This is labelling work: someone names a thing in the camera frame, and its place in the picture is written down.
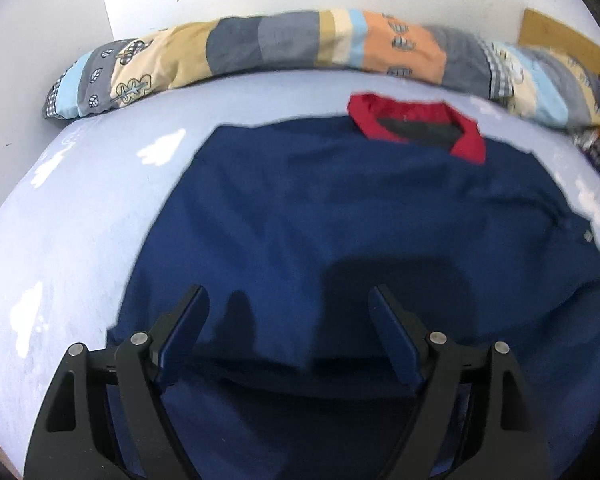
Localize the patchwork patterned pillow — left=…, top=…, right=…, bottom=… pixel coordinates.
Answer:
left=42, top=7, right=600, bottom=133

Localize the navy shirt with red collar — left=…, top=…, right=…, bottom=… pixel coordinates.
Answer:
left=105, top=92, right=600, bottom=480

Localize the brown cardboard piece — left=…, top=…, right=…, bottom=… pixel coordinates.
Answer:
left=517, top=7, right=600, bottom=81

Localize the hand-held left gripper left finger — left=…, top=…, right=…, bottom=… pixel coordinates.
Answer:
left=24, top=284, right=211, bottom=480

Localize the light blue printed bed sheet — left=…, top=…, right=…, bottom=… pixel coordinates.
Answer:
left=0, top=67, right=600, bottom=480

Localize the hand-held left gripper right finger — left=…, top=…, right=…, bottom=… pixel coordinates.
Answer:
left=368, top=284, right=552, bottom=480

